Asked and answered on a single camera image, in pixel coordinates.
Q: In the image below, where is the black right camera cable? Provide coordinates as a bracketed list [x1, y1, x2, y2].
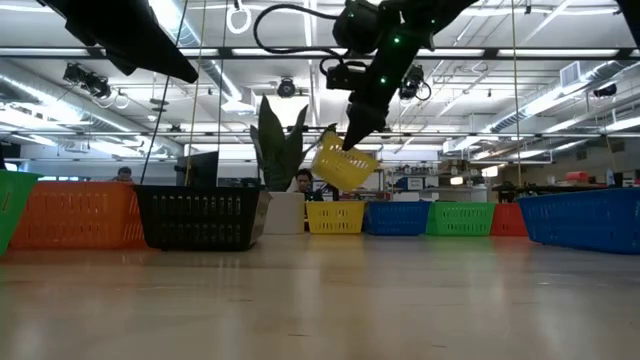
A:
[252, 3, 351, 56]

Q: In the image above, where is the green plastic slotted basket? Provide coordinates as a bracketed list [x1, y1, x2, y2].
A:
[0, 169, 42, 257]
[425, 201, 497, 237]

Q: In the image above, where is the green snake plant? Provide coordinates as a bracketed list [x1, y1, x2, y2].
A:
[248, 94, 339, 194]

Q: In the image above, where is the black plastic slotted basket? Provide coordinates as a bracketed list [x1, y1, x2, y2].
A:
[132, 184, 273, 253]

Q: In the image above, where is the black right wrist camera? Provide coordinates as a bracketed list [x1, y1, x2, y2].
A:
[325, 60, 370, 93]

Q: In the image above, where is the white cylindrical plant pot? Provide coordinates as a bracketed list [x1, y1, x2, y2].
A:
[262, 191, 307, 236]

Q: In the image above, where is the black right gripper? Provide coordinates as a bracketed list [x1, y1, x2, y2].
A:
[341, 30, 435, 152]

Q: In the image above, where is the dark background work table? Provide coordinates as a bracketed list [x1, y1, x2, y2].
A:
[492, 182, 609, 204]

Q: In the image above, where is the yellow plastic slotted basket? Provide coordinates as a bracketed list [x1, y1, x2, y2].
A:
[304, 200, 367, 235]
[310, 130, 380, 194]

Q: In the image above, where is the black hanging cable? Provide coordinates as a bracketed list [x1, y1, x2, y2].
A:
[139, 0, 190, 185]

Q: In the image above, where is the orange plastic slotted basket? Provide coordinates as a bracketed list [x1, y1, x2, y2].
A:
[8, 180, 149, 251]

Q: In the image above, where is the silver ceiling air duct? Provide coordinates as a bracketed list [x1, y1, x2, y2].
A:
[0, 59, 182, 157]
[492, 59, 640, 135]

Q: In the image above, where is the blue plastic slotted basket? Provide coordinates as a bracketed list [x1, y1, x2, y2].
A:
[517, 187, 640, 256]
[363, 200, 432, 237]

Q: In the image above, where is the white looped cable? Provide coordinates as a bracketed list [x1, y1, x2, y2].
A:
[225, 0, 253, 35]

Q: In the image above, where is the black ceiling-hung device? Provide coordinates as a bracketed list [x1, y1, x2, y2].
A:
[276, 77, 297, 99]
[62, 62, 112, 100]
[398, 63, 432, 102]

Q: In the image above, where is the red plastic slotted basket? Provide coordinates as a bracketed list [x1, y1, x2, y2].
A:
[489, 202, 529, 237]

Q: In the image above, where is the black computer monitor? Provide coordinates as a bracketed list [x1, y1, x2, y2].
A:
[173, 150, 220, 188]

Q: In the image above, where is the black overhead frame beam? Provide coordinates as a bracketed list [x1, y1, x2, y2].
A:
[0, 46, 640, 58]

